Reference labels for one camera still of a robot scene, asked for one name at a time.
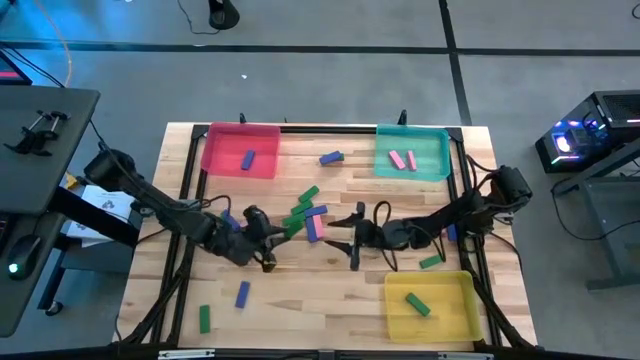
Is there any black monitor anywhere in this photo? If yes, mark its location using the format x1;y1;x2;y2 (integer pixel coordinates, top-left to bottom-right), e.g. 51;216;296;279
0;49;34;87

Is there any black round stand base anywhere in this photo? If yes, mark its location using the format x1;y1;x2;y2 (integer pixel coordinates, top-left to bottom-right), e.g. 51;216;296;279
207;0;241;31

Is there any black desk cable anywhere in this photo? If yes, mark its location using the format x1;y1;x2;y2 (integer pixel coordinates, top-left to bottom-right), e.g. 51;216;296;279
0;43;66;89

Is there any black computer mouse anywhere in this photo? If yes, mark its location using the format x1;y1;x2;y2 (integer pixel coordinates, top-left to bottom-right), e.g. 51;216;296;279
5;233;44;281

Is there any pink translucent plastic bin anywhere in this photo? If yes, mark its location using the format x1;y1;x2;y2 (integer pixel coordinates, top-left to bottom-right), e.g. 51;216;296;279
200;121;282;180

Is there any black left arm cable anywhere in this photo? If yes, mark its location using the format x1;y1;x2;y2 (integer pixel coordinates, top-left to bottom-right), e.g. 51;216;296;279
134;194;234;246

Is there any black aluminium rig frame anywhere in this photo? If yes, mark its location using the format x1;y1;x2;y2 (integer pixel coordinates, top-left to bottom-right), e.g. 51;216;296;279
117;122;539;351

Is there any yellow translucent plastic bin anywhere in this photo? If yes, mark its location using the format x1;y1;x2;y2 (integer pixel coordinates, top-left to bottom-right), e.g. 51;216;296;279
383;270;485;344

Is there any white paper sheet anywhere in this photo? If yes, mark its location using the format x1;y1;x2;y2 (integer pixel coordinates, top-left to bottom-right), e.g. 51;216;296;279
64;183;137;247

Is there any black computer with coloured lights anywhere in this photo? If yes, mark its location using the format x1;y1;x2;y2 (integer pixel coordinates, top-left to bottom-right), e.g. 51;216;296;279
533;89;640;175

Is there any silver aluminium bracket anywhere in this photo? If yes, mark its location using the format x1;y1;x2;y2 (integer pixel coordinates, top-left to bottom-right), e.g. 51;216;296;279
157;348;216;360
437;351;495;360

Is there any grey metal workbench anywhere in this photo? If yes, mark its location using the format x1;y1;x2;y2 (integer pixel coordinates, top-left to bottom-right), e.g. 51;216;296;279
549;137;640;291

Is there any thin orange cable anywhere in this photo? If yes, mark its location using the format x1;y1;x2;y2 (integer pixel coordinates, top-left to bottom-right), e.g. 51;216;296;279
32;0;74;89

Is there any black floor cable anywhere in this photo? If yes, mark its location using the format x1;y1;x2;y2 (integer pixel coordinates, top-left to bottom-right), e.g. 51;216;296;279
175;0;221;36

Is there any black desk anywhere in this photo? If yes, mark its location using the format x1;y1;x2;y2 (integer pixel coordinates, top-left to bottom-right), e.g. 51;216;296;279
0;84;141;339

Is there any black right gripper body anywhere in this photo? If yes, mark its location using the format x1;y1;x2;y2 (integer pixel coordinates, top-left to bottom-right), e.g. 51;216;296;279
349;201;397;272

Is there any teal translucent plastic bin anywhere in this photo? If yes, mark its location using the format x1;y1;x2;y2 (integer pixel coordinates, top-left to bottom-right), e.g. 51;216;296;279
373;123;452;182

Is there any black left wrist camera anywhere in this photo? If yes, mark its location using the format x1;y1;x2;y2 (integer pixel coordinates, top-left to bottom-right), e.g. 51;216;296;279
243;204;271;231

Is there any black computer cable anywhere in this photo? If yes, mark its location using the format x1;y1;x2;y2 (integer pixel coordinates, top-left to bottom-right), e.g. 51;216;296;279
549;177;640;244

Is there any black bar clamp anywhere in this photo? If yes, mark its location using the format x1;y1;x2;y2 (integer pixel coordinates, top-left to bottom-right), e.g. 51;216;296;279
3;119;54;157
22;110;71;141

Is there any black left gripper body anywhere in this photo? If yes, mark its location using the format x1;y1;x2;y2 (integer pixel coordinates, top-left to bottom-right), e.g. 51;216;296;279
218;218;277;267

